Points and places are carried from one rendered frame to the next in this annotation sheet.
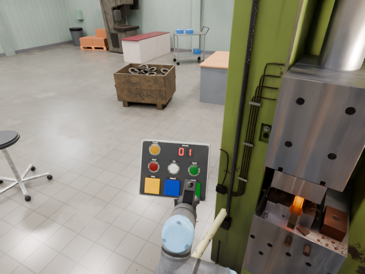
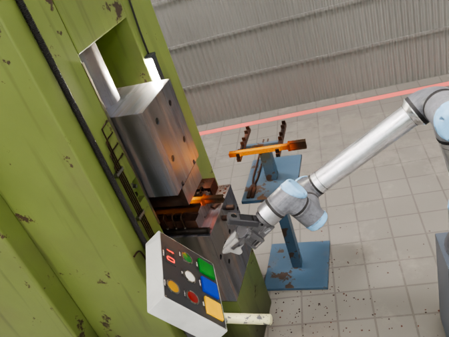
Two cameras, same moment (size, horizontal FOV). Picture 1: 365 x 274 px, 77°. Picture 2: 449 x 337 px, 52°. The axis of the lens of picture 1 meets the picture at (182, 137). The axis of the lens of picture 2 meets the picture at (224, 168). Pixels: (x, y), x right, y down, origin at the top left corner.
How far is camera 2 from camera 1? 158 cm
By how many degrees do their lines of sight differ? 81
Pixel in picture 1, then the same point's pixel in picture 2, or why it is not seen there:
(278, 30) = (87, 97)
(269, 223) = (214, 225)
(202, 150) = (166, 240)
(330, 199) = not seen: hidden behind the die
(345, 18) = (97, 65)
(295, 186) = (192, 183)
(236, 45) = (73, 138)
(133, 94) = not seen: outside the picture
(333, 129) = (174, 121)
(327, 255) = (230, 196)
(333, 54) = (109, 93)
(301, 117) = (164, 130)
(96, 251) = not seen: outside the picture
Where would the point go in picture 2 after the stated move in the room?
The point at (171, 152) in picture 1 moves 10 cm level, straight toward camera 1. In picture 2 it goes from (173, 270) to (199, 257)
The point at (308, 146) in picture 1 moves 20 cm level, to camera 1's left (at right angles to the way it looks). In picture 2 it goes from (177, 146) to (188, 166)
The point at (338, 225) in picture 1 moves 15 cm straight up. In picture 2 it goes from (209, 181) to (200, 156)
